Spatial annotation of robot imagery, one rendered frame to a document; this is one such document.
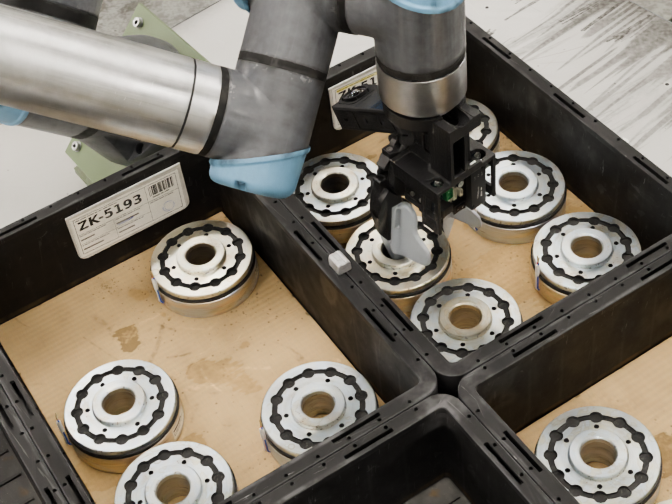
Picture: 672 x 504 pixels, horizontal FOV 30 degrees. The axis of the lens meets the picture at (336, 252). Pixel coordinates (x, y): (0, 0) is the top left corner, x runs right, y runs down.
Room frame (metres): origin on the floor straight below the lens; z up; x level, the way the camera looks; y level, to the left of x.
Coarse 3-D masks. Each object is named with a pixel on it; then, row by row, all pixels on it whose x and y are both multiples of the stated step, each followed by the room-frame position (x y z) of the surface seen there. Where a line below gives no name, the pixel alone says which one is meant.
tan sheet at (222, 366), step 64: (256, 256) 0.86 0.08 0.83; (64, 320) 0.82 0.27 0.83; (128, 320) 0.80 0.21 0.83; (192, 320) 0.79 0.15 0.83; (256, 320) 0.78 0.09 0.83; (64, 384) 0.74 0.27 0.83; (192, 384) 0.71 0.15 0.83; (256, 384) 0.70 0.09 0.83; (64, 448) 0.66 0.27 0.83; (256, 448) 0.63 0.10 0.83
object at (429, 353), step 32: (480, 32) 1.04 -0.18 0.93; (352, 64) 1.02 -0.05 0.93; (512, 64) 0.98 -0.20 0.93; (544, 96) 0.93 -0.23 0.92; (608, 128) 0.87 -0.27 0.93; (640, 160) 0.82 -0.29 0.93; (320, 224) 0.80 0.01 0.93; (640, 256) 0.70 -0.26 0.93; (608, 288) 0.67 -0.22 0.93; (544, 320) 0.65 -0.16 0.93; (480, 352) 0.63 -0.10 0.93; (448, 384) 0.61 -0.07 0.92
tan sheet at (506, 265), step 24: (360, 144) 1.00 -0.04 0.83; (384, 144) 1.00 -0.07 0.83; (504, 144) 0.97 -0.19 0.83; (456, 240) 0.84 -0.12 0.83; (480, 240) 0.84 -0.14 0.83; (456, 264) 0.81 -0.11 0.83; (480, 264) 0.81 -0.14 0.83; (504, 264) 0.80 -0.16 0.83; (528, 264) 0.80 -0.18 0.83; (504, 288) 0.77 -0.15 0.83; (528, 288) 0.77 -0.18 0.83; (408, 312) 0.76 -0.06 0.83; (528, 312) 0.74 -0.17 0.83
